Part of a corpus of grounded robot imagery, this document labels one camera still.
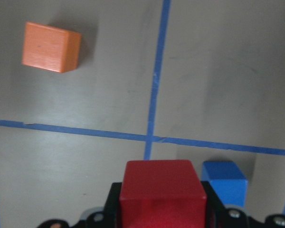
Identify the red wooden block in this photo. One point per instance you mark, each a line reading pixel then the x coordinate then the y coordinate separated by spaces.
pixel 162 194

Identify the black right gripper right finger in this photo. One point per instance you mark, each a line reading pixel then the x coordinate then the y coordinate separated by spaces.
pixel 219 216

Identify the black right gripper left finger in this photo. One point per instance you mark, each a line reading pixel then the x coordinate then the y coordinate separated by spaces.
pixel 104 218

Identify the blue wooden block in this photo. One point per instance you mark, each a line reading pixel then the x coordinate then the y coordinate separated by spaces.
pixel 227 180

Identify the orange wooden block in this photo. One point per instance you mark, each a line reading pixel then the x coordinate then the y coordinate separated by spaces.
pixel 50 48

